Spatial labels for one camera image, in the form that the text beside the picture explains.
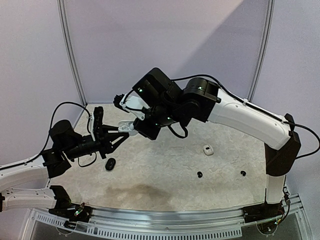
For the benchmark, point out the aluminium frame post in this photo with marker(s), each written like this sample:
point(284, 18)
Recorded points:
point(262, 49)
point(62, 11)

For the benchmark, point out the black earbud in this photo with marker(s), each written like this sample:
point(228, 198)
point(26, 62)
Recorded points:
point(243, 173)
point(199, 174)

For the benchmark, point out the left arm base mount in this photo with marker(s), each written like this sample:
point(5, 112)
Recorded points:
point(66, 209)

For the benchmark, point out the black oval charging case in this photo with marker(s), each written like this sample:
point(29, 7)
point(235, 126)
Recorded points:
point(110, 164)

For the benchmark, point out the small white oval case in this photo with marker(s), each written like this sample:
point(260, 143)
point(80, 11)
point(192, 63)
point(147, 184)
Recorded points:
point(127, 126)

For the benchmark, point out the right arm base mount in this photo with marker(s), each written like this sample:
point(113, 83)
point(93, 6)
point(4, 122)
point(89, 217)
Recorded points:
point(266, 211)

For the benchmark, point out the left aluminium frame post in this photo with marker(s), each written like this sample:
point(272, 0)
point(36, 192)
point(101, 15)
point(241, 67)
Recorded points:
point(62, 11)

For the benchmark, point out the right aluminium frame post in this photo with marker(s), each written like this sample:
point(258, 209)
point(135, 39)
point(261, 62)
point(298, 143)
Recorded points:
point(262, 49)

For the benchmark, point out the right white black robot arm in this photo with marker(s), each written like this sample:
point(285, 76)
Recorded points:
point(159, 102)

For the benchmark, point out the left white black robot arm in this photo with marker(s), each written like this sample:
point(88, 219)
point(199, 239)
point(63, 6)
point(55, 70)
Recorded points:
point(51, 163)

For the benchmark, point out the black earbud right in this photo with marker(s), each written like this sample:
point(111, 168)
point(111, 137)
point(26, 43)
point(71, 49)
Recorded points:
point(243, 173)

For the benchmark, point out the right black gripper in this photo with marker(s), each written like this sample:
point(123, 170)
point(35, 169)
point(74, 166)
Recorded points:
point(146, 128)

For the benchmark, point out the white earbud charging case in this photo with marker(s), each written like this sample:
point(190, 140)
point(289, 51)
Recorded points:
point(208, 150)

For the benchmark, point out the aluminium front rail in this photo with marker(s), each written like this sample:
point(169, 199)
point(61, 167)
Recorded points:
point(120, 224)

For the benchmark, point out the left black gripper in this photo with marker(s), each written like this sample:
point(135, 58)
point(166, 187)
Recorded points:
point(104, 143)

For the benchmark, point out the black earbud centre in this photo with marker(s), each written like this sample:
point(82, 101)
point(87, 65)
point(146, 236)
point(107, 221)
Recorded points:
point(199, 174)

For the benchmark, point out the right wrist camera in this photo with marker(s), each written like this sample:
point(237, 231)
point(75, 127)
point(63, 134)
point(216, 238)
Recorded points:
point(132, 104)

